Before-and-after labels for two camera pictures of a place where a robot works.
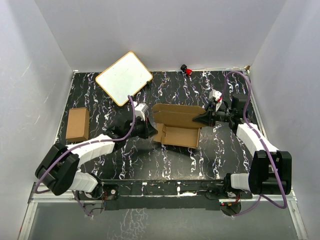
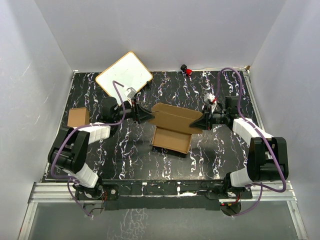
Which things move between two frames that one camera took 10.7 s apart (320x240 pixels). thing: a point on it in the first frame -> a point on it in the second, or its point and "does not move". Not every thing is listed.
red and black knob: x=186 y=71 does not move
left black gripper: x=149 y=131 -> x=138 y=113
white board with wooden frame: x=123 y=77 does not move
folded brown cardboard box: x=78 y=125 does not move
